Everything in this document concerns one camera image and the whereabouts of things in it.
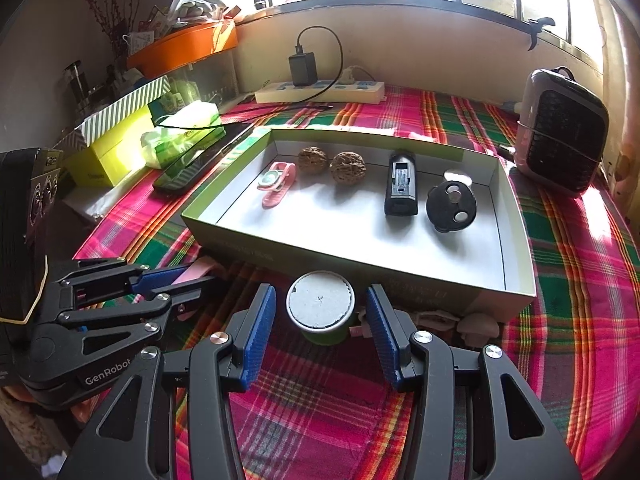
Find black window hook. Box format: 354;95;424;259
525;17;556;51

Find black round two-button disc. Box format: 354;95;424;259
426;180;478;233

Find black charger block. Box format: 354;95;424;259
288;51;318;87

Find brown walnut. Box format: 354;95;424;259
298;146;329;176
330;151;367;187

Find white plastic piece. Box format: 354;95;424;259
457;312;501;341
410;310;453;331

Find green printed box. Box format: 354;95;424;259
150;91;188;117

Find white paper sheet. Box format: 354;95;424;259
62;185;131;221

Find yellow box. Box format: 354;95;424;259
65;107;156;188

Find dried flower branches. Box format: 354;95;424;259
75;0;146;61

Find grey cardboard box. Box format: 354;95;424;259
181;127;537;323

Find round white-lid green container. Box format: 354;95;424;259
286;271;357;347

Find metal tumbler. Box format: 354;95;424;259
62;61;96;111

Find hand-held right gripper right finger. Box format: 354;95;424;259
364;284;583;480

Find black charger cable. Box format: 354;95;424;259
155;27;346;131

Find green white tissue pack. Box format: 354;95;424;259
141;101;223;170

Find black rectangular device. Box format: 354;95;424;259
384;150;418;217

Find pink plastic case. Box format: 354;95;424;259
135;257;217;322

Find glass tank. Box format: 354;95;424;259
170;50;238;106

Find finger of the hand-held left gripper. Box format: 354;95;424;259
47;257;188;306
60;275;227;351

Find green white striped box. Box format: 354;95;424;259
75;76;171;146

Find white power strip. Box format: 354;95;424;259
255;79;386;106

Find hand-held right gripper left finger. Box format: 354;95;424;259
57;282;277;480

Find black smartphone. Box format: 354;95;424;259
152;122;256;193

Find orange tray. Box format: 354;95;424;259
126;22;238;78

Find grey black desk heater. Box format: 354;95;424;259
514;67;610;198

